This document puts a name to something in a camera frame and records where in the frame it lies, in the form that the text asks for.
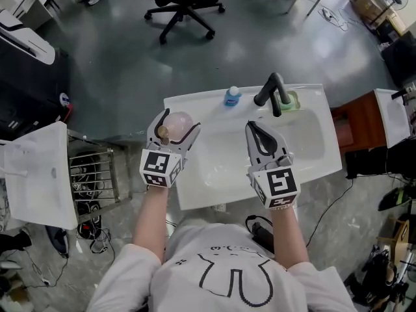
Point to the person's white printed shirt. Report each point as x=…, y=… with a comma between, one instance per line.
x=227, y=278

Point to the dark shoe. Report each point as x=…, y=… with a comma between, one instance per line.
x=58, y=240

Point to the green sponge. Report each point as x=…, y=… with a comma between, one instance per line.
x=291, y=104

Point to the white sink basin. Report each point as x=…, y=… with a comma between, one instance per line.
x=391, y=119
x=39, y=174

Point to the black faucet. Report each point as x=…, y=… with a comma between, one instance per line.
x=269, y=91

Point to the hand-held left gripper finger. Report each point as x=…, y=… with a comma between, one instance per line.
x=152, y=132
x=190, y=138

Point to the orange wooden cabinet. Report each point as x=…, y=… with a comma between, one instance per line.
x=360, y=122

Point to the black cabinet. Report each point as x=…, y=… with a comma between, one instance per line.
x=29, y=89

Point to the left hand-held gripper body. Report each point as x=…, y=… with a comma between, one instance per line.
x=159, y=169

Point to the blue liquid bottle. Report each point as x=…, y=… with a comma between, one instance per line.
x=232, y=97

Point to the white sink counter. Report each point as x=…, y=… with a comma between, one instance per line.
x=227, y=161

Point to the black power adapter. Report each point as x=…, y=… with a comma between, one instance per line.
x=261, y=234

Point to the white printer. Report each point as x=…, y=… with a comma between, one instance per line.
x=22, y=39

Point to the person's left forearm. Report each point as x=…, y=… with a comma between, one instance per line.
x=151, y=219

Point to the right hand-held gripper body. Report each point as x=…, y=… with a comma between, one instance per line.
x=281, y=182

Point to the person's right forearm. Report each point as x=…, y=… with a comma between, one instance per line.
x=287, y=236

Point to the cardboard box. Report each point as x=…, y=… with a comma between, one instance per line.
x=369, y=3

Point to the white power strip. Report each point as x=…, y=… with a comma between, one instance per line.
x=327, y=13

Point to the pink bottle with gold cap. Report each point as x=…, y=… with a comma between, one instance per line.
x=178, y=125

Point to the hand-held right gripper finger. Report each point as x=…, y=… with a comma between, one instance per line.
x=280, y=141
x=250, y=145

